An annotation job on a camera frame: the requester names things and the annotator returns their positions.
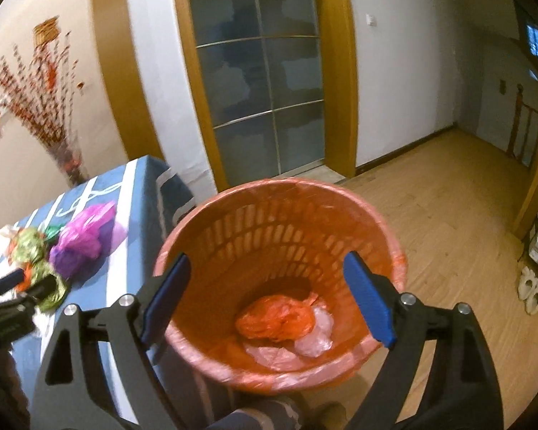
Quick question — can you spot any red plastic bag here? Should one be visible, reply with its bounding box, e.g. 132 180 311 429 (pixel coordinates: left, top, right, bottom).
235 292 320 343

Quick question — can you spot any clear bubble wrap bag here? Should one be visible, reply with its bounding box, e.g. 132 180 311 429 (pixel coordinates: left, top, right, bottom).
294 306 334 358

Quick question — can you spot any light green plastic bag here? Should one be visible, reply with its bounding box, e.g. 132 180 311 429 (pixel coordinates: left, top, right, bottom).
11 227 70 312

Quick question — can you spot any orange plastic bag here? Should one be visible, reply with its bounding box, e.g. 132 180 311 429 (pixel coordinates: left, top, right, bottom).
6 238 32 293

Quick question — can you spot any dark green plastic bag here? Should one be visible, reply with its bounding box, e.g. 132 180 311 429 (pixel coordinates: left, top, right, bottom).
42 224 64 245

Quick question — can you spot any magenta purple plastic bag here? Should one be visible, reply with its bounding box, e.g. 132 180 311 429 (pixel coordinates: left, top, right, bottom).
48 202 116 281

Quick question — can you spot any blue white striped tablecloth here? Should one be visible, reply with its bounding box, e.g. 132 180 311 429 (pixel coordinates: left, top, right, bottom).
0 155 198 421

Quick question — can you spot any orange plastic waste basket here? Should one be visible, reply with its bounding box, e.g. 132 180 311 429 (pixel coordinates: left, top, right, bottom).
154 179 407 394

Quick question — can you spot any red berry branch vase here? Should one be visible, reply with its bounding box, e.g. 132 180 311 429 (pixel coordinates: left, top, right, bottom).
0 33 87 187

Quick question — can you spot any wooden stair railing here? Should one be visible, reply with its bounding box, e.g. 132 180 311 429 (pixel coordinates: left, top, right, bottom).
505 83 538 168

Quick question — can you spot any dark glass door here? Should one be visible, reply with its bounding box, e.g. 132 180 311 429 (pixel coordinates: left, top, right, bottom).
189 0 325 186

